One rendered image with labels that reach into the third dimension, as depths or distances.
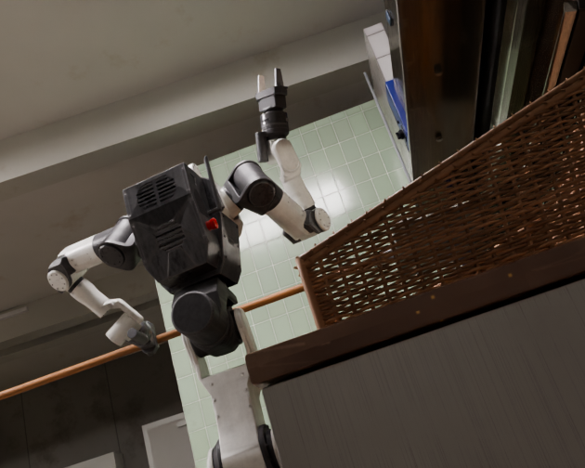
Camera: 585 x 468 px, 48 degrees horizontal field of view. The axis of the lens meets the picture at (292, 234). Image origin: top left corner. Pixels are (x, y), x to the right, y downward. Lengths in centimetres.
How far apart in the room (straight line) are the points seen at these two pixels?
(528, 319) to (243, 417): 123
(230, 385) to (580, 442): 129
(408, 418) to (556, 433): 12
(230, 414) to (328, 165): 242
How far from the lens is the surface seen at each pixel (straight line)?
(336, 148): 399
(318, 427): 59
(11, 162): 449
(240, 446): 172
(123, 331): 225
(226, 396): 178
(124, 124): 428
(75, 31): 391
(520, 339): 60
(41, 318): 688
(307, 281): 83
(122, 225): 206
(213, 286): 174
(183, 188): 180
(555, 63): 110
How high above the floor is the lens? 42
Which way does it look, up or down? 23 degrees up
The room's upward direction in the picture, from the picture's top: 18 degrees counter-clockwise
